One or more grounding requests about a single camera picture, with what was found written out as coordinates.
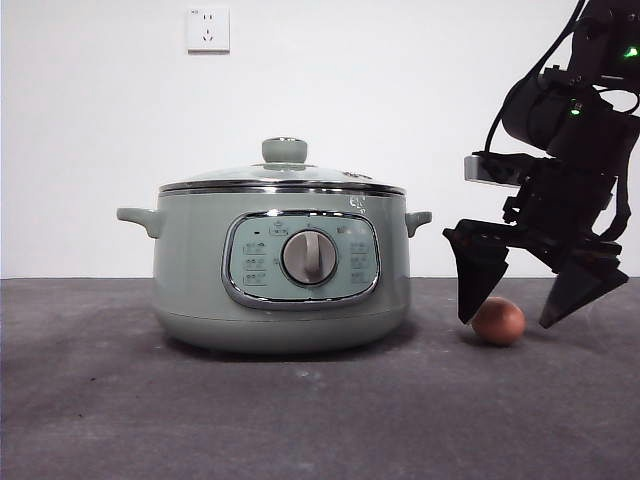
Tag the sage green electric cooking pot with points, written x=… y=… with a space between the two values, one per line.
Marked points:
x=200 y=280

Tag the glass lid with green knob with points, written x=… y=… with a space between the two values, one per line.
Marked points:
x=283 y=150

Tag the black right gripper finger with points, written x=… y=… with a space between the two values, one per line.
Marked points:
x=582 y=287
x=477 y=277

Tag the white wall socket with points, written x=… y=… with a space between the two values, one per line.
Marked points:
x=209 y=30

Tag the brown egg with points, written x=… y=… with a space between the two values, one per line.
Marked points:
x=500 y=324

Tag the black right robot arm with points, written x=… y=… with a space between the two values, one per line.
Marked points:
x=585 y=110

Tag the pale grey right wrist camera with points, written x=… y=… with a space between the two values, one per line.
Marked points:
x=475 y=169

